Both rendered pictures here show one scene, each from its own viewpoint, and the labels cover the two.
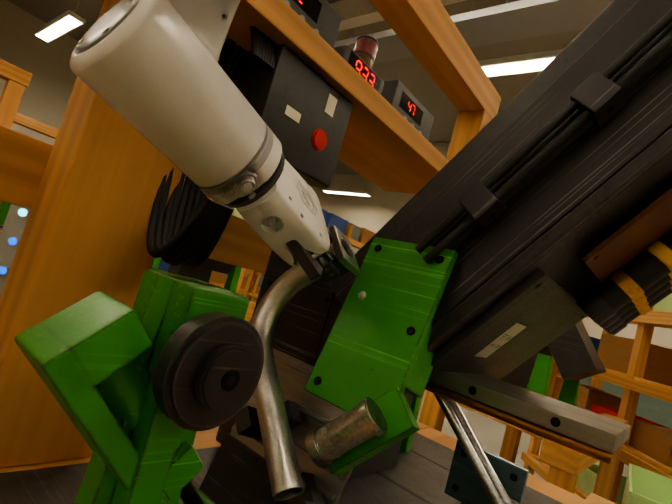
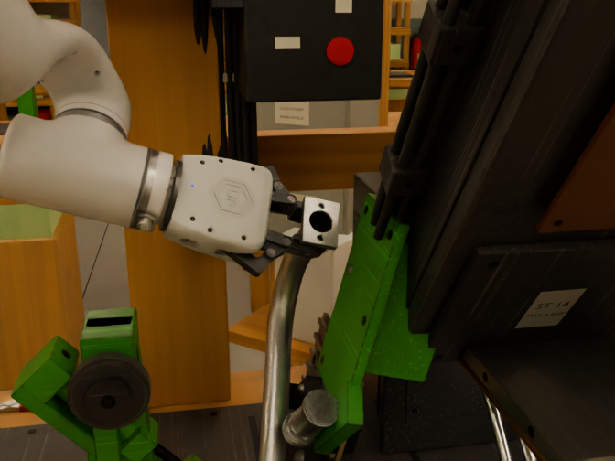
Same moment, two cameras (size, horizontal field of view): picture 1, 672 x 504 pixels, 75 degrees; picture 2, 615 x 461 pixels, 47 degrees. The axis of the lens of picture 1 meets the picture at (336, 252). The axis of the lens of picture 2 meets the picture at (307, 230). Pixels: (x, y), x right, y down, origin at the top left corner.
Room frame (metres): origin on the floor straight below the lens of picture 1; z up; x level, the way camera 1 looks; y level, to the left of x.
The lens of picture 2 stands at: (-0.04, -0.46, 1.47)
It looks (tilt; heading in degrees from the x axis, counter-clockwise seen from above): 18 degrees down; 39
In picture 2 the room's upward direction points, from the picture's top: straight up
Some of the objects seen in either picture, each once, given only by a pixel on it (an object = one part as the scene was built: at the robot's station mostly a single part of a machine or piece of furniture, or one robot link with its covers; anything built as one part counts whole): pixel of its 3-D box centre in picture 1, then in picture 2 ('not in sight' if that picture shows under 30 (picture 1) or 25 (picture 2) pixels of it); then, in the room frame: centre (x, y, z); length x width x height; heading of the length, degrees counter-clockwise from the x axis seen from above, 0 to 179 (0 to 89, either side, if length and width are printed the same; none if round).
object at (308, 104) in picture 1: (283, 123); (307, 37); (0.68, 0.14, 1.42); 0.17 x 0.12 x 0.15; 140
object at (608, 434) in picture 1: (460, 382); (537, 353); (0.63, -0.22, 1.11); 0.39 x 0.16 x 0.03; 50
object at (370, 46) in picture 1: (365, 50); not in sight; (0.92, 0.06, 1.71); 0.05 x 0.05 x 0.04
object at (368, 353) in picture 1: (394, 325); (388, 301); (0.54, -0.09, 1.17); 0.13 x 0.12 x 0.20; 140
